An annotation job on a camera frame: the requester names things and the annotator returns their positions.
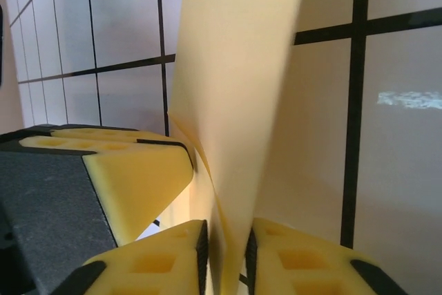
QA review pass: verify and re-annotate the yellow cloth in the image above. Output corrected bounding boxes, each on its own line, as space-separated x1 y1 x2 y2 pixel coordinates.
167 0 310 295

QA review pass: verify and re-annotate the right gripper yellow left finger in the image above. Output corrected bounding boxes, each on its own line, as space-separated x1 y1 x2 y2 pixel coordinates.
61 218 210 295

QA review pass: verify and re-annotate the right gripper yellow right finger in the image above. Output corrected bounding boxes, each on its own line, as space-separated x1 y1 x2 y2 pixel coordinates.
244 217 410 295

